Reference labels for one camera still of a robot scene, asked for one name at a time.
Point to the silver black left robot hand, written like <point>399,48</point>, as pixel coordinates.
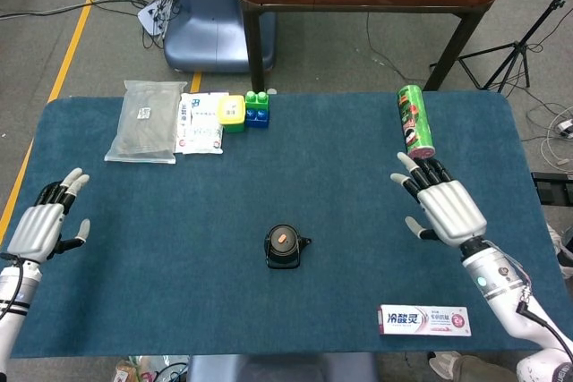
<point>38,232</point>

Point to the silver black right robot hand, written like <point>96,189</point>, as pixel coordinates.
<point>452,212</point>

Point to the black round lid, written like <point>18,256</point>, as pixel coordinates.
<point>288,246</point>

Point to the black cup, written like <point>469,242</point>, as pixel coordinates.
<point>277,262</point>

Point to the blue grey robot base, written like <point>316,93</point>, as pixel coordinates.
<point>210,33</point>

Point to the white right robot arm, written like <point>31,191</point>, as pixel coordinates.
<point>497,283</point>

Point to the yellow-lidded green box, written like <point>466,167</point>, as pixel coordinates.
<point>231,111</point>

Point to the green chips can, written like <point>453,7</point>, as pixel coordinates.
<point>416,127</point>

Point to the black foot pedal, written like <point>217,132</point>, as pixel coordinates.
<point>553,187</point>

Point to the white pink toothpaste box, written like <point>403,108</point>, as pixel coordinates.
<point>425,320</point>

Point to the white grey sneaker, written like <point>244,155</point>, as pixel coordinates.
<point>566,248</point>
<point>443,364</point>

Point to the grey plastic bag package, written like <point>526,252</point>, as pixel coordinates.
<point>143,131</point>

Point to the clear plastic bag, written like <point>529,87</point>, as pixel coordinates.
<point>134,370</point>

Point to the black tripod stand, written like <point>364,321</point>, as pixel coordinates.
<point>517,48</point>

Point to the blue felt table mat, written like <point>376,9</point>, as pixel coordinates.
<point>201,301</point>

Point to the white wipes packet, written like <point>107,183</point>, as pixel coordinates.
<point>201,131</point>

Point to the blue toy block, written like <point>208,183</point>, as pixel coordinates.
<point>257,119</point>

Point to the green toy block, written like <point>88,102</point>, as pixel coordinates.
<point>257,102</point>

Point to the blue grey robot torso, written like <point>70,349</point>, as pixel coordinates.
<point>282,368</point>

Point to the white power strip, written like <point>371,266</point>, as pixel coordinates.
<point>150,19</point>

